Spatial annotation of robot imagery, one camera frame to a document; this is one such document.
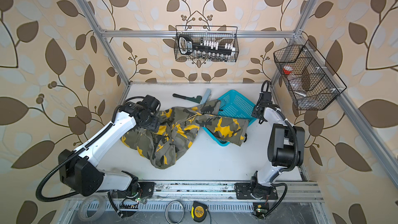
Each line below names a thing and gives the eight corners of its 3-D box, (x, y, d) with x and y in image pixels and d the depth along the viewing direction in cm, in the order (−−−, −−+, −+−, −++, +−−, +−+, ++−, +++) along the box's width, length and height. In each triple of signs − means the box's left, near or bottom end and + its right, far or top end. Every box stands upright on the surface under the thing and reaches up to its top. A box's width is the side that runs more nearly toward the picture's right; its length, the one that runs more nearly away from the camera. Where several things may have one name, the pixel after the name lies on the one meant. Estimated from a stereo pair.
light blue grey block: (201, 105, 109) (201, 101, 106) (207, 91, 117) (207, 88, 114) (205, 106, 108) (205, 102, 105) (210, 92, 117) (211, 89, 113)
